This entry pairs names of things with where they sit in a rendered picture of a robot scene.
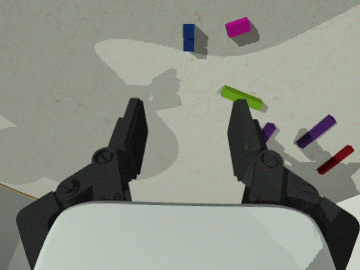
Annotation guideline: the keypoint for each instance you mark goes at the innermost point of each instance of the magenta block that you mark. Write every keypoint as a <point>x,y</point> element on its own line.
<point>237,27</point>

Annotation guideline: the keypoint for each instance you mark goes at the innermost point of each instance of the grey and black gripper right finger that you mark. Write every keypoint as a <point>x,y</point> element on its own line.
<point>272,183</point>

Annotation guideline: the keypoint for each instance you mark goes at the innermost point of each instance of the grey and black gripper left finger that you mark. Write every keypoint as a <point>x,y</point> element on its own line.
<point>101,180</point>

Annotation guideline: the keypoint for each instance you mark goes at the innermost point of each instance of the dark red rod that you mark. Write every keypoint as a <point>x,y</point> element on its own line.
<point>346,151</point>

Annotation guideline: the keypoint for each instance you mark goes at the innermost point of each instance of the purple rod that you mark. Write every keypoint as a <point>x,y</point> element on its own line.
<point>268,130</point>
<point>316,131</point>

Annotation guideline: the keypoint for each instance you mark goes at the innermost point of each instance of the small blue block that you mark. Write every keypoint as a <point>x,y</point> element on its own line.
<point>188,30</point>
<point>188,45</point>

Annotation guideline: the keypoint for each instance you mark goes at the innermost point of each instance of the lime green rod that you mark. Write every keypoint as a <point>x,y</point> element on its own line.
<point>234,94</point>

